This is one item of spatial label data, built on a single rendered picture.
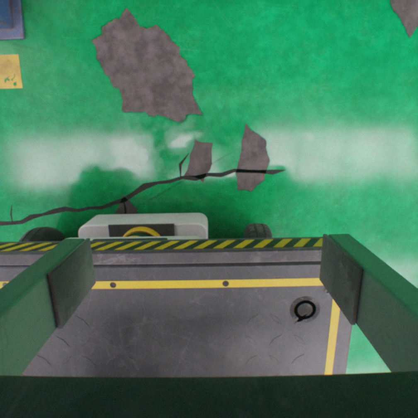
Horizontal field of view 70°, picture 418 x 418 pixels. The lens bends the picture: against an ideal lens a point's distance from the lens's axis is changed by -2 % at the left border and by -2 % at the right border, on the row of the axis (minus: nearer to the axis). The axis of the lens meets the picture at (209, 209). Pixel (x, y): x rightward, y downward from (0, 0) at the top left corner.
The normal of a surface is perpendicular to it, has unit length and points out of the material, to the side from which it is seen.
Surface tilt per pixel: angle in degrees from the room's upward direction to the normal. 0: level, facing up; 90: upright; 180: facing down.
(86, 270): 90
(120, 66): 0
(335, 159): 0
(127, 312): 0
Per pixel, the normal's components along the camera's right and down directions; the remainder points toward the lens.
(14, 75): -0.01, 0.25
